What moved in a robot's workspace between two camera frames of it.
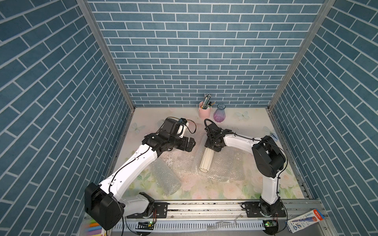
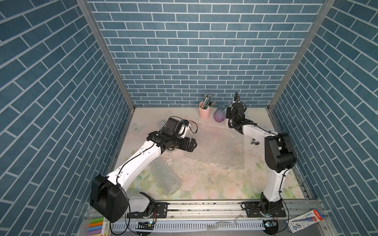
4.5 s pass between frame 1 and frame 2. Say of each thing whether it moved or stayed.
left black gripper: stayed
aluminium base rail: stayed
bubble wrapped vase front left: stayed
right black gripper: moved
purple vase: stayed
